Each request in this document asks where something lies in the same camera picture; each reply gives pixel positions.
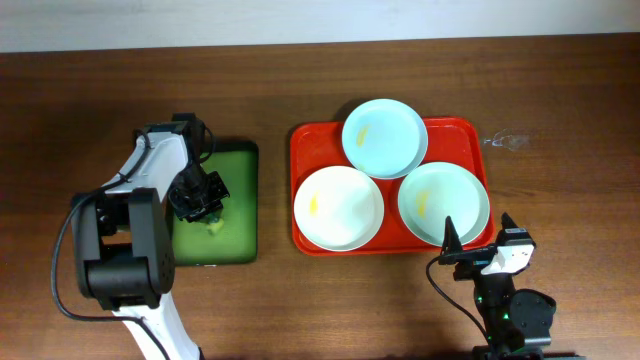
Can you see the red plastic tray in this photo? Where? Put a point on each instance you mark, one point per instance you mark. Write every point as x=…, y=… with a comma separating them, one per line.
x=451, y=139

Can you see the white plate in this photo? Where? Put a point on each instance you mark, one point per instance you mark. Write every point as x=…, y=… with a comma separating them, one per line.
x=338, y=208

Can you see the light blue plate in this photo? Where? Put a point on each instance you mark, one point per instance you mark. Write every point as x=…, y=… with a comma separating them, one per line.
x=384, y=138

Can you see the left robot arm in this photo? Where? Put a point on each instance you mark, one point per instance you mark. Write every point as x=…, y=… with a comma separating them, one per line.
x=122, y=242

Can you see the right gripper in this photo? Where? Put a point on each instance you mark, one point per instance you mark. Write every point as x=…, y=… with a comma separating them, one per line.
x=467, y=262

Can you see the light green plate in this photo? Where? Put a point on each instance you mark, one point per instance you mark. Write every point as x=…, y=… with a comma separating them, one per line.
x=435, y=191

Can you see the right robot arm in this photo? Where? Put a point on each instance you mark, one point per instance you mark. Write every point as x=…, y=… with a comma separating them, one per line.
x=516, y=323

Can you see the green rectangular tray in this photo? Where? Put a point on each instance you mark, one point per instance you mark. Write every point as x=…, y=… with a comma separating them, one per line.
x=236, y=161

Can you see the green and yellow sponge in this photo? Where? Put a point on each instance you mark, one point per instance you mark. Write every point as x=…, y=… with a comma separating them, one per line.
x=214, y=223

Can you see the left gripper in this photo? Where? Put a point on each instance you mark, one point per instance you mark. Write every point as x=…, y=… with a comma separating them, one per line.
x=205, y=203

